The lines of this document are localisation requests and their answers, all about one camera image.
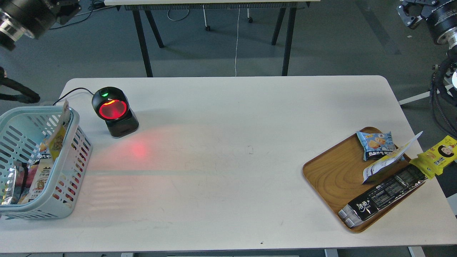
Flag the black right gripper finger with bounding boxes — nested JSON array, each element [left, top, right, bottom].
[[396, 0, 434, 29]]

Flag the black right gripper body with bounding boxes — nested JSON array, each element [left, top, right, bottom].
[[426, 0, 457, 46]]

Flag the yellow snack pouch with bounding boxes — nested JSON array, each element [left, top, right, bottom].
[[36, 100, 71, 162]]

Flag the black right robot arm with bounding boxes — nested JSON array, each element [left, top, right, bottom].
[[396, 0, 457, 138]]

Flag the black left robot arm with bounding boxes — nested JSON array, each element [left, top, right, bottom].
[[0, 0, 81, 51]]

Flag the blue snack packet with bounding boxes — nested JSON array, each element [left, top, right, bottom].
[[356, 131, 396, 161]]

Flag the white blue snack pouch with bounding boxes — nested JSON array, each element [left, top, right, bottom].
[[362, 131, 423, 184]]

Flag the yellow cartoon snack packet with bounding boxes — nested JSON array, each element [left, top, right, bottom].
[[410, 135, 457, 179]]

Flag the long black snack package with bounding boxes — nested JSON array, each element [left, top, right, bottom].
[[338, 165, 427, 228]]

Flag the light blue plastic basket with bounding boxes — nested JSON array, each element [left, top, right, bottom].
[[0, 106, 93, 219]]

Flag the snack packs inside basket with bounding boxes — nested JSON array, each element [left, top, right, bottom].
[[1, 153, 54, 205]]

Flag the wooden tray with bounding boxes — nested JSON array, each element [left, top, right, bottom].
[[302, 127, 424, 233]]

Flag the black barcode scanner red window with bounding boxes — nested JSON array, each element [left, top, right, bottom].
[[91, 87, 139, 138]]

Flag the white hanging cable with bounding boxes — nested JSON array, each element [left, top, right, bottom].
[[234, 7, 240, 77]]

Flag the black background table frame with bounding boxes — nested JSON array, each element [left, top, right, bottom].
[[104, 0, 311, 78]]

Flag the black scanner cable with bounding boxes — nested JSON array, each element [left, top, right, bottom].
[[53, 88, 94, 107]]

